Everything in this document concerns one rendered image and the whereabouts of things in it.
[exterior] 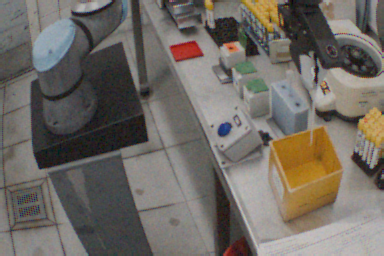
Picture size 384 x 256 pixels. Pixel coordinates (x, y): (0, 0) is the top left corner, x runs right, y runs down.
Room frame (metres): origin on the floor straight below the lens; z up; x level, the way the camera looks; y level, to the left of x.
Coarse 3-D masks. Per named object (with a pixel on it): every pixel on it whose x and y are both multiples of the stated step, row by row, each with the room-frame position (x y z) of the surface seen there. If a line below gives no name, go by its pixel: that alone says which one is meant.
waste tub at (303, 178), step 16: (320, 128) 0.73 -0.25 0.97; (272, 144) 0.71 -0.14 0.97; (288, 144) 0.72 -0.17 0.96; (304, 144) 0.72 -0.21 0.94; (320, 144) 0.73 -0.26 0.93; (272, 160) 0.69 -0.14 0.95; (288, 160) 0.72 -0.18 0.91; (304, 160) 0.72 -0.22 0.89; (320, 160) 0.72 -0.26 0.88; (336, 160) 0.64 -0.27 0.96; (272, 176) 0.68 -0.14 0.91; (288, 176) 0.70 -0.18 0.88; (304, 176) 0.69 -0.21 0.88; (320, 176) 0.68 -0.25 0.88; (336, 176) 0.60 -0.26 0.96; (288, 192) 0.59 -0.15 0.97; (304, 192) 0.59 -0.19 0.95; (320, 192) 0.60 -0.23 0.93; (336, 192) 0.61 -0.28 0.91; (288, 208) 0.59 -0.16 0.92; (304, 208) 0.59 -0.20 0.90
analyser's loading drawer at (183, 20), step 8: (168, 0) 1.39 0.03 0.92; (176, 0) 1.33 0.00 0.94; (184, 0) 1.34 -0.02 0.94; (168, 8) 1.33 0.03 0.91; (176, 8) 1.29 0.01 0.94; (184, 8) 1.29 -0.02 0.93; (192, 8) 1.30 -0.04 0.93; (176, 16) 1.27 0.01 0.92; (184, 16) 1.23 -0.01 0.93; (192, 16) 1.24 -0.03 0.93; (200, 16) 1.24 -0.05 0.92; (184, 24) 1.23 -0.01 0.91; (192, 24) 1.24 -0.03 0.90; (200, 24) 1.24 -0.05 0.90
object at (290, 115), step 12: (276, 84) 0.87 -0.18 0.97; (288, 84) 0.87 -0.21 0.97; (276, 96) 0.85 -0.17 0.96; (288, 96) 0.83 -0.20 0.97; (276, 108) 0.85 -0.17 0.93; (288, 108) 0.80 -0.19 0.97; (300, 108) 0.79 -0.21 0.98; (276, 120) 0.85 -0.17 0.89; (288, 120) 0.80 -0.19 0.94; (300, 120) 0.78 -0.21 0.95; (276, 132) 0.82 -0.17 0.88; (288, 132) 0.80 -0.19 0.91
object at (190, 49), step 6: (186, 42) 1.17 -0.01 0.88; (192, 42) 1.18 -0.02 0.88; (174, 48) 1.16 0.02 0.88; (180, 48) 1.16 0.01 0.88; (186, 48) 1.15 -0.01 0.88; (192, 48) 1.15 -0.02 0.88; (198, 48) 1.14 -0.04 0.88; (174, 54) 1.12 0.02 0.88; (180, 54) 1.13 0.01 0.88; (186, 54) 1.13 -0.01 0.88; (192, 54) 1.12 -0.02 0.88; (198, 54) 1.11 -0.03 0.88; (180, 60) 1.10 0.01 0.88
